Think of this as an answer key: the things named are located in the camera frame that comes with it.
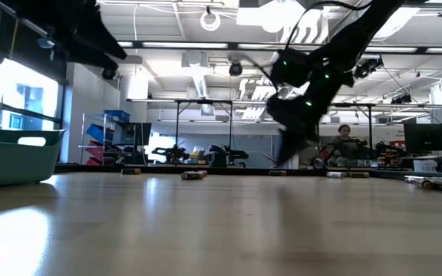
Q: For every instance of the white box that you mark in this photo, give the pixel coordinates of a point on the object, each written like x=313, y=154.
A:
x=425, y=165

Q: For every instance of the black ceiling spotlight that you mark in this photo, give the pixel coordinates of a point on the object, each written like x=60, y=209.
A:
x=109, y=74

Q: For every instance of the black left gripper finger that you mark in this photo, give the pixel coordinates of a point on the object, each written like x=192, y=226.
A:
x=94, y=57
x=109, y=44

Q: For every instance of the white ceiling air duct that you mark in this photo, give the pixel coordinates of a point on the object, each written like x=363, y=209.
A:
x=200, y=82

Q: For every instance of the black background robot arm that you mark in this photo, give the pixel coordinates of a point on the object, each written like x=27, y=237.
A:
x=223, y=157
x=171, y=153

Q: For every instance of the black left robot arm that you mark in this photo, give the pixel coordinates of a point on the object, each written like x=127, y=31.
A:
x=40, y=15

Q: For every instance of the large window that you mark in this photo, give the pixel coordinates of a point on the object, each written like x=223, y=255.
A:
x=25, y=99

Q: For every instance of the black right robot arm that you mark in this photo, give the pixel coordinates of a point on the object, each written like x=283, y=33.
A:
x=344, y=42

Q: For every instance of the ceiling LED light bar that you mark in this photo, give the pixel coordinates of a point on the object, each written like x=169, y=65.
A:
x=184, y=45

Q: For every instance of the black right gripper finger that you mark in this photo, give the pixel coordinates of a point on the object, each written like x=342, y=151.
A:
x=297, y=145
x=285, y=145

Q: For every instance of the black aluminium table frame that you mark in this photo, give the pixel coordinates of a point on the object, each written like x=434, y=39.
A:
x=167, y=169

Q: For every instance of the dark computer monitor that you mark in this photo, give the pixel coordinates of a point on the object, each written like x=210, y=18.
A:
x=424, y=138
x=132, y=134

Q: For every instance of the red storage bin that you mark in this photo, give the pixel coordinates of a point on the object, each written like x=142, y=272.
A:
x=95, y=150

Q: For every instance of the black spotlight cluster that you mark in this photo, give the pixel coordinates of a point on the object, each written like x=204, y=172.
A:
x=368, y=68

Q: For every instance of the red box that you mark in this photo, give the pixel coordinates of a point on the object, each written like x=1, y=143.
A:
x=397, y=144

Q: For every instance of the person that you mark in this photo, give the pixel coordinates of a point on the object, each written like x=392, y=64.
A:
x=342, y=147

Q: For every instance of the black background rig frame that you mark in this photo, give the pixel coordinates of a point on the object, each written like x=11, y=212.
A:
x=370, y=126
x=177, y=122

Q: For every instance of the blue storage bin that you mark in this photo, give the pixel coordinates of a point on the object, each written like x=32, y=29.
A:
x=116, y=115
x=97, y=133

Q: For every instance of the green plastic bin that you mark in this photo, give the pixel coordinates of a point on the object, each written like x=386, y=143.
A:
x=14, y=161

